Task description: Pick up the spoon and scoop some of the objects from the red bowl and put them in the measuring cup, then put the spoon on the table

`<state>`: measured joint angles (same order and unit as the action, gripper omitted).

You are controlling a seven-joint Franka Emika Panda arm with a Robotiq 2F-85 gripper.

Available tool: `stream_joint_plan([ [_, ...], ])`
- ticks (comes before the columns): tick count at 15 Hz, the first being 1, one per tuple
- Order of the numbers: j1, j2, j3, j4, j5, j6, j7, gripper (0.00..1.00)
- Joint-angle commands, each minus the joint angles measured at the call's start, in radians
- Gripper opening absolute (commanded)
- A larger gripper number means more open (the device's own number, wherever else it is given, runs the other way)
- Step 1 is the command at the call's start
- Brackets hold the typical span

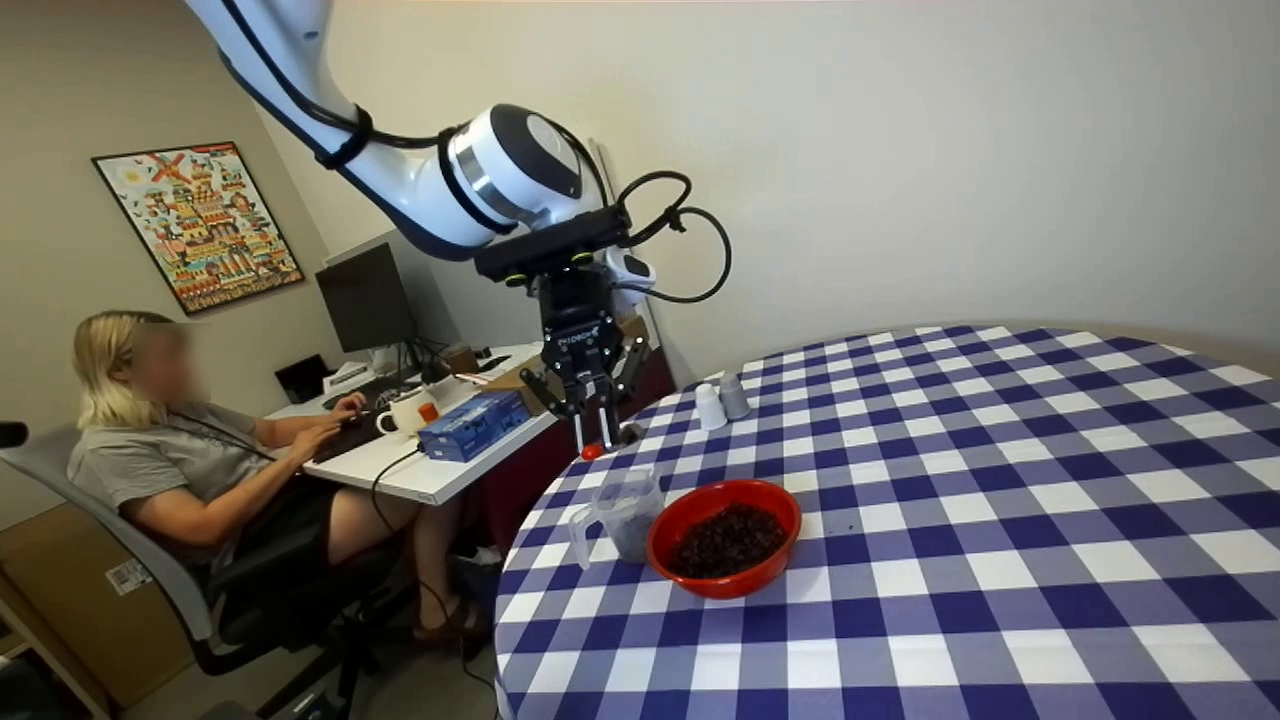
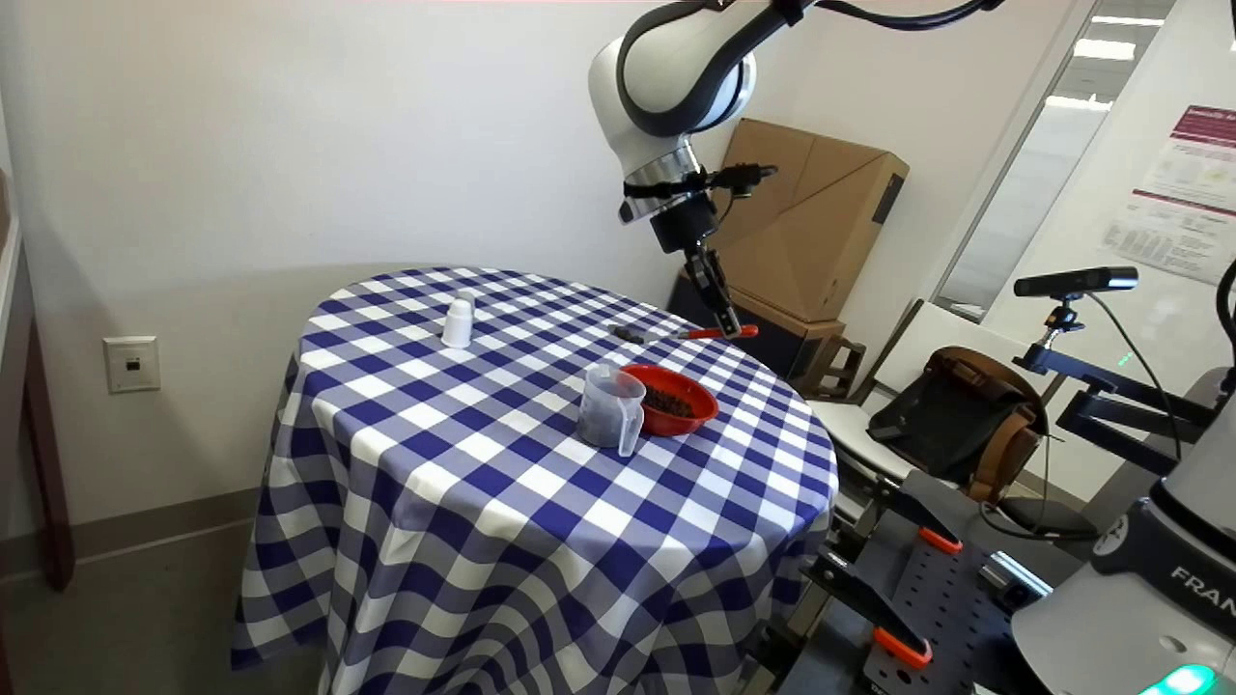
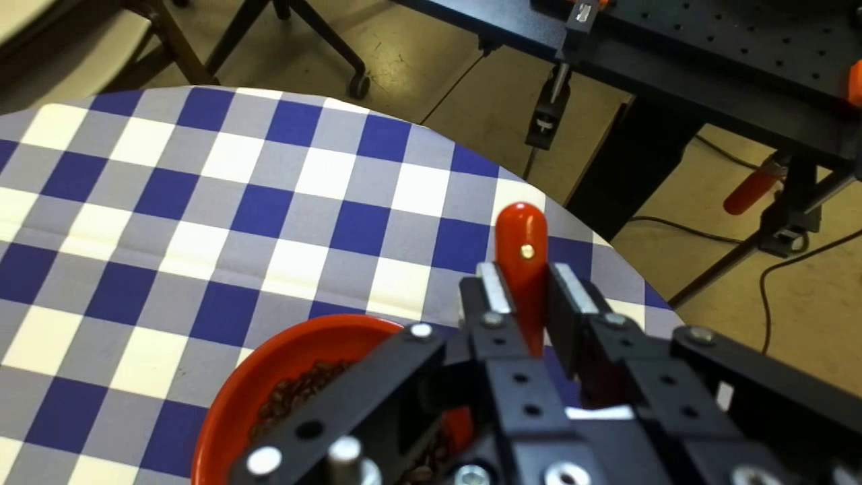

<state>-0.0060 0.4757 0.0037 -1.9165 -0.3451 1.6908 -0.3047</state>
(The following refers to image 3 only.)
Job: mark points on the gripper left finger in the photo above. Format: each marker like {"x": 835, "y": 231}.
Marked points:
{"x": 337, "y": 404}

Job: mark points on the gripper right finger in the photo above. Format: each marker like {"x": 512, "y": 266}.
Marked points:
{"x": 741, "y": 391}

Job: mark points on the red bowl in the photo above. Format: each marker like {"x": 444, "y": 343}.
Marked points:
{"x": 232, "y": 411}

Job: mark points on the heap of coffee beans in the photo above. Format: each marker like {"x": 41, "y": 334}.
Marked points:
{"x": 296, "y": 394}

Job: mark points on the blue white checked tablecloth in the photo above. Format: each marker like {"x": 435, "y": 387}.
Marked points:
{"x": 202, "y": 236}

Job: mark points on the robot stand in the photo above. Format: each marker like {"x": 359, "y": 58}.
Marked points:
{"x": 707, "y": 60}

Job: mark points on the office chair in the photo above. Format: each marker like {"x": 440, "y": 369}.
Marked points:
{"x": 337, "y": 50}

